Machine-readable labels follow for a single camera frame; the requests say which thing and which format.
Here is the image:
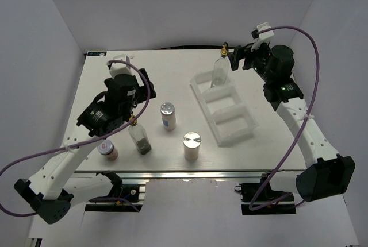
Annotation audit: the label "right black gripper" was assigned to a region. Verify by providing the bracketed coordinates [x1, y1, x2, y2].
[227, 39, 274, 83]

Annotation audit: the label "clear glass cruet bottle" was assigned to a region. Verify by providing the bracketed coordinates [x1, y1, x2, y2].
[210, 42, 230, 88]

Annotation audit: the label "glass cruet dark powder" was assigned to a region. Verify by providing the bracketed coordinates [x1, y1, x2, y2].
[128, 120, 152, 155]

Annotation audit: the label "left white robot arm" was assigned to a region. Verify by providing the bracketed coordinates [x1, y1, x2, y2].
[14, 68, 156, 224]

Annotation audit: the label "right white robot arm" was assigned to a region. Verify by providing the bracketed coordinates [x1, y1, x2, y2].
[228, 43, 355, 202]

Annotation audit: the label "silver shaker blue label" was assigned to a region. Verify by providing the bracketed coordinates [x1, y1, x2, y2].
[160, 102, 176, 131]

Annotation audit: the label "small jar labelled lid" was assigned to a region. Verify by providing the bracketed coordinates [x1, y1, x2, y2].
[97, 139, 118, 161]

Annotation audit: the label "white plastic organizer tray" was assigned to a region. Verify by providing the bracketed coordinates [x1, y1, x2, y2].
[190, 71, 258, 146]

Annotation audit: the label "silver lid white canister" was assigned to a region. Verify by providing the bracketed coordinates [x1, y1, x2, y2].
[183, 132, 202, 160]

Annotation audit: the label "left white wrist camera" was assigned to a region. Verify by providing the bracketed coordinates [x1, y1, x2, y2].
[106, 54, 132, 79]

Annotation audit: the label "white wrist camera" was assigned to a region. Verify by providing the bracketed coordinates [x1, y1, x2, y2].
[251, 22, 274, 51]
[106, 54, 132, 79]

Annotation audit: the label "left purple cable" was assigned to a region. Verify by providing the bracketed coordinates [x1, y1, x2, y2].
[0, 60, 151, 218]

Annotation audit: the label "purple cable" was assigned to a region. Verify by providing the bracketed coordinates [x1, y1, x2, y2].
[0, 60, 151, 218]
[248, 25, 320, 211]

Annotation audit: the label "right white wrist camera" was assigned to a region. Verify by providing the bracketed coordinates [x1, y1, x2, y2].
[251, 22, 274, 51]

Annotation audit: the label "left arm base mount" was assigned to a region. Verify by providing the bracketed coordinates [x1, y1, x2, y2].
[85, 171, 143, 213]

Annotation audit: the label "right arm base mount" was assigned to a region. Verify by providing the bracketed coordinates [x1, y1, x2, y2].
[234, 174, 296, 215]

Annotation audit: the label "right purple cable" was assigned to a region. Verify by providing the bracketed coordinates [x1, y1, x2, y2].
[248, 25, 320, 211]

